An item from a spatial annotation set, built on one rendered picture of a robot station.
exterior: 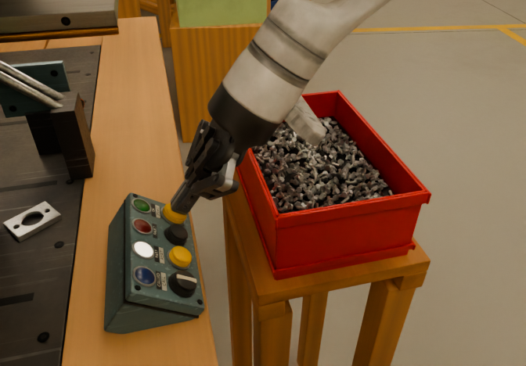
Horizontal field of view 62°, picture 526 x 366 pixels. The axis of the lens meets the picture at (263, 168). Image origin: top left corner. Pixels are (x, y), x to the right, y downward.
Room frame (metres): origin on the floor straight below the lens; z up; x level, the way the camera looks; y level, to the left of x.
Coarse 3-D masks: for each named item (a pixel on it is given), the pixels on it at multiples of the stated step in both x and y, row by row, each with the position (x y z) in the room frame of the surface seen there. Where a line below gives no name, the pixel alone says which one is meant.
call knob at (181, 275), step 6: (174, 276) 0.28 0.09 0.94; (180, 276) 0.28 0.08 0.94; (186, 276) 0.29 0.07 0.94; (192, 276) 0.29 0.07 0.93; (174, 282) 0.28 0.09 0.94; (180, 282) 0.28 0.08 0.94; (186, 282) 0.28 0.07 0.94; (192, 282) 0.28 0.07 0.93; (180, 288) 0.27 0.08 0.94; (186, 288) 0.27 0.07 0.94; (192, 288) 0.28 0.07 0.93; (186, 294) 0.27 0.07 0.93
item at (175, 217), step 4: (168, 204) 0.39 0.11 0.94; (164, 208) 0.38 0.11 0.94; (168, 208) 0.38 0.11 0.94; (164, 212) 0.38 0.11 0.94; (168, 212) 0.38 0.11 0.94; (172, 212) 0.38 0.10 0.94; (168, 216) 0.37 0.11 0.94; (172, 216) 0.37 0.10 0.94; (176, 216) 0.37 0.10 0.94; (180, 216) 0.38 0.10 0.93; (184, 216) 0.38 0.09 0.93; (172, 220) 0.37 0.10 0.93; (176, 220) 0.37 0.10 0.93; (180, 220) 0.37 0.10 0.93; (184, 220) 0.38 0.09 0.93
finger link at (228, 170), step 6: (234, 156) 0.37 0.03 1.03; (228, 162) 0.36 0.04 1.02; (234, 162) 0.36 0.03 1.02; (222, 168) 0.36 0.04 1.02; (228, 168) 0.35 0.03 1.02; (234, 168) 0.36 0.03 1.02; (222, 174) 0.35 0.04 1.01; (228, 174) 0.35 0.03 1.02; (228, 180) 0.34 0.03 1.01; (222, 186) 0.34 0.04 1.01; (228, 186) 0.34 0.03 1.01
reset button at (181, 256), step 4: (172, 248) 0.32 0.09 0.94; (176, 248) 0.32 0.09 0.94; (180, 248) 0.32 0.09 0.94; (184, 248) 0.33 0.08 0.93; (172, 252) 0.32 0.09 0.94; (176, 252) 0.31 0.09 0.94; (180, 252) 0.32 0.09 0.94; (184, 252) 0.32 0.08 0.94; (188, 252) 0.32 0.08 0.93; (172, 256) 0.31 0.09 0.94; (176, 256) 0.31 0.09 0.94; (180, 256) 0.31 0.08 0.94; (184, 256) 0.31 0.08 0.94; (188, 256) 0.32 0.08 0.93; (172, 260) 0.31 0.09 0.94; (176, 260) 0.31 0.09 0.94; (180, 260) 0.31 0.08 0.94; (184, 260) 0.31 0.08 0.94; (188, 260) 0.31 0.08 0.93; (176, 264) 0.31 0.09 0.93; (180, 264) 0.31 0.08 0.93; (184, 264) 0.31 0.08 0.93; (188, 264) 0.31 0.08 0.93
